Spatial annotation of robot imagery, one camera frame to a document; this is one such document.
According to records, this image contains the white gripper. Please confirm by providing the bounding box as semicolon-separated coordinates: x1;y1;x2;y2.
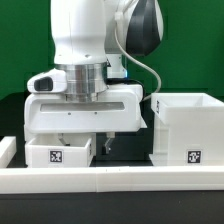
24;69;146;154

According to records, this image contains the white front drawer box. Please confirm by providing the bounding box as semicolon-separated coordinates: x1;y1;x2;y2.
25;134;96;168

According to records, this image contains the white drawer cabinet frame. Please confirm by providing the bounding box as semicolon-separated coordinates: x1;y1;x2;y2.
149;93;224;166

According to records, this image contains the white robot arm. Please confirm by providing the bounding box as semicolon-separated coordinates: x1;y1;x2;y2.
24;0;163;149

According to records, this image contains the white left fence rail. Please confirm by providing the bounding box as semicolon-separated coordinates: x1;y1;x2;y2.
0;136;17;168

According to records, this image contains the white fence rail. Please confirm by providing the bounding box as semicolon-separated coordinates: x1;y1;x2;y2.
0;136;17;168
0;166;224;194

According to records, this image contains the white front fence rail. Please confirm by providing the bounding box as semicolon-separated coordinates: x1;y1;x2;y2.
0;166;224;194

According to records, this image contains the white hanging cable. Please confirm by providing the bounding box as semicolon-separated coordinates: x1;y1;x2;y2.
114;11;163;103

